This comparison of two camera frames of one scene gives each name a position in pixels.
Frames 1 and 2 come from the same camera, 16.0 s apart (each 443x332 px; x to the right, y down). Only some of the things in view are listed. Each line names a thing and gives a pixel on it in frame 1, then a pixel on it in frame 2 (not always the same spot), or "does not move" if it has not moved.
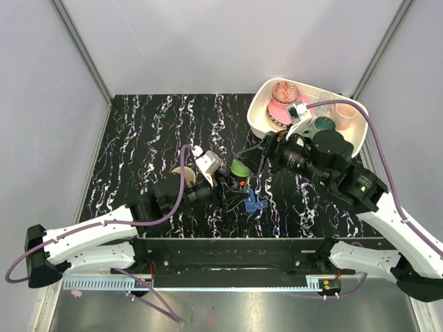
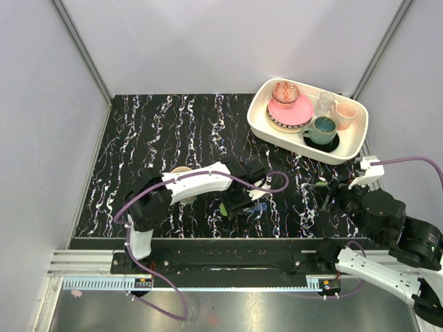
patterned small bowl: (284, 93) does not move
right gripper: (275, 144) → (336, 187)
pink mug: (344, 114) does not move
